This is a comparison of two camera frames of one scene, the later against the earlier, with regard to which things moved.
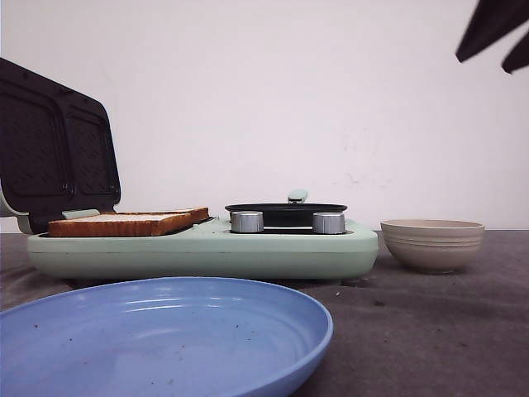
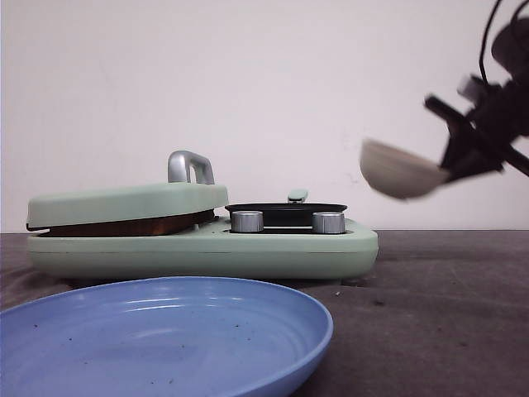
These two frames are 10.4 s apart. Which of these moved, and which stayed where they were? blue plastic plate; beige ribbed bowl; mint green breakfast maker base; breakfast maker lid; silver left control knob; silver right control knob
Moved: breakfast maker lid; beige ribbed bowl
Stayed: mint green breakfast maker base; silver left control knob; silver right control knob; blue plastic plate
